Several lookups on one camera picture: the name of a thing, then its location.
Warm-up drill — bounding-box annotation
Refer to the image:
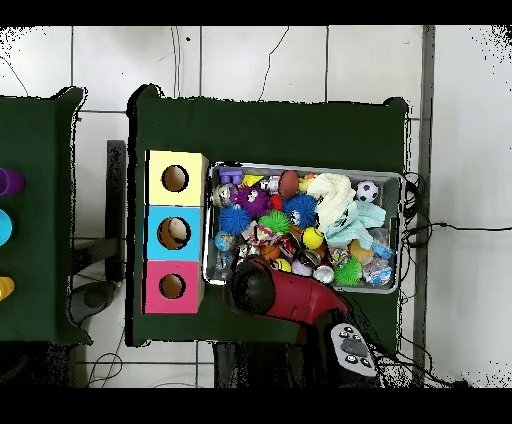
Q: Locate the purple plastic cup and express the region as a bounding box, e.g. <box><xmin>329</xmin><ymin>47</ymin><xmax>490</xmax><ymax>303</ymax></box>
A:
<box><xmin>0</xmin><ymin>167</ymin><xmax>26</xmax><ymax>197</ymax></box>

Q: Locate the cream waffle cloth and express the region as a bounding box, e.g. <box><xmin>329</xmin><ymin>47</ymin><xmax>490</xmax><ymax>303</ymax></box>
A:
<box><xmin>306</xmin><ymin>172</ymin><xmax>357</xmax><ymax>233</ymax></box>

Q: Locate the yellow smiley ball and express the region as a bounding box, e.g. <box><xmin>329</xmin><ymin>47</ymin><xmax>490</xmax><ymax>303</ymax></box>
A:
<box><xmin>300</xmin><ymin>226</ymin><xmax>325</xmax><ymax>251</ymax></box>

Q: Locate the dark green side-table cloth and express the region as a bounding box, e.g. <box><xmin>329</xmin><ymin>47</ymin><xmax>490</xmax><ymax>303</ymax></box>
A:
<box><xmin>0</xmin><ymin>86</ymin><xmax>93</xmax><ymax>346</ymax></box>

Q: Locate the blue spiky rubber ball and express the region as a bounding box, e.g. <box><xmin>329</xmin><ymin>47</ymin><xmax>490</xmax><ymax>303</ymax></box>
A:
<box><xmin>218</xmin><ymin>205</ymin><xmax>253</xmax><ymax>235</ymax></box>
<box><xmin>282</xmin><ymin>193</ymin><xmax>319</xmax><ymax>229</ymax></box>

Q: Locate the black power cable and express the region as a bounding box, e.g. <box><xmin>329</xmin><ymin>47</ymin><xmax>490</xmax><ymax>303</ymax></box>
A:
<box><xmin>401</xmin><ymin>171</ymin><xmax>512</xmax><ymax>249</ymax></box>

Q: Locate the green spiky rubber ball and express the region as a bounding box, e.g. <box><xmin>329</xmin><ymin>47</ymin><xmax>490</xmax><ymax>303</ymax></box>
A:
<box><xmin>257</xmin><ymin>209</ymin><xmax>292</xmax><ymax>236</ymax></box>

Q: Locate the wooden box with three holes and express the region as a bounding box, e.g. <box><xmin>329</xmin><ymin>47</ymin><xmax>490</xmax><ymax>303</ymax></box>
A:
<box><xmin>143</xmin><ymin>149</ymin><xmax>209</xmax><ymax>315</ymax></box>

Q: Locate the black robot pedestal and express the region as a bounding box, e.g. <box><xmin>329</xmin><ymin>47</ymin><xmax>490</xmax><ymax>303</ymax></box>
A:
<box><xmin>213</xmin><ymin>341</ymin><xmax>333</xmax><ymax>388</ymax></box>

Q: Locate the cyan plastic cup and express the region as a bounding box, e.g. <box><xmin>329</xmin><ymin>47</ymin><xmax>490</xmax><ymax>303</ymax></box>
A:
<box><xmin>0</xmin><ymin>208</ymin><xmax>14</xmax><ymax>247</ymax></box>

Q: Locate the dark green table cloth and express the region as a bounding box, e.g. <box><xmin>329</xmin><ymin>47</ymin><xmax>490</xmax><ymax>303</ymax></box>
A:
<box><xmin>126</xmin><ymin>83</ymin><xmax>409</xmax><ymax>353</ymax></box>

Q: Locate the brown toy football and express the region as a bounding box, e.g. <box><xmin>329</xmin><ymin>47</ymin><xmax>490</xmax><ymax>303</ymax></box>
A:
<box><xmin>278</xmin><ymin>170</ymin><xmax>300</xmax><ymax>200</ymax></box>

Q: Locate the black stand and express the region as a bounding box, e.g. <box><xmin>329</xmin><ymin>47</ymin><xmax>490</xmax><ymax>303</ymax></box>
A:
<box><xmin>71</xmin><ymin>139</ymin><xmax>128</xmax><ymax>283</ymax></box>

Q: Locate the black and white soccer ball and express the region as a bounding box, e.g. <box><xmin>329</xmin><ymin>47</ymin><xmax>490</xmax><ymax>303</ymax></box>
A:
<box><xmin>354</xmin><ymin>180</ymin><xmax>380</xmax><ymax>204</ymax></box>

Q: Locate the purple spiky monster toy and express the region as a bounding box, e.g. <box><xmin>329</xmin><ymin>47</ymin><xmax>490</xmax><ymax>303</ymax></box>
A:
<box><xmin>230</xmin><ymin>185</ymin><xmax>273</xmax><ymax>217</ymax></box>

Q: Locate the mint green cloth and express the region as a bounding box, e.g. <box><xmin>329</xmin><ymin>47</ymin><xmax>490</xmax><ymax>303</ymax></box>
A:
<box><xmin>321</xmin><ymin>199</ymin><xmax>387</xmax><ymax>251</ymax></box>

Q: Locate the shallow mesh bin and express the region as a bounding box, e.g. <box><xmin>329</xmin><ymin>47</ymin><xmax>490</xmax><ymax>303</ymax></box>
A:
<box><xmin>201</xmin><ymin>161</ymin><xmax>405</xmax><ymax>295</ymax></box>

